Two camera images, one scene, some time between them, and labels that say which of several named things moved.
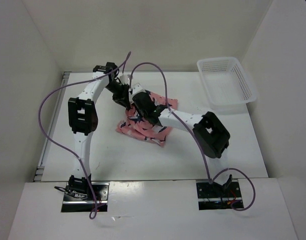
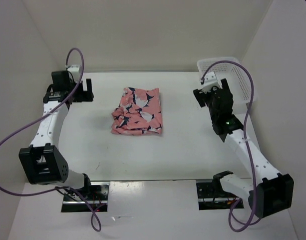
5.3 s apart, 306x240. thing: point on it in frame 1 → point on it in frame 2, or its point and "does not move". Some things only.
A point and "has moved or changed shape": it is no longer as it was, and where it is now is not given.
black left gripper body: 119,91 → 85,98
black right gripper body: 144,114 → 208,98
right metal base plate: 219,194 does not move
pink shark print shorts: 133,127 has moved or changed shape
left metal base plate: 72,204 does not move
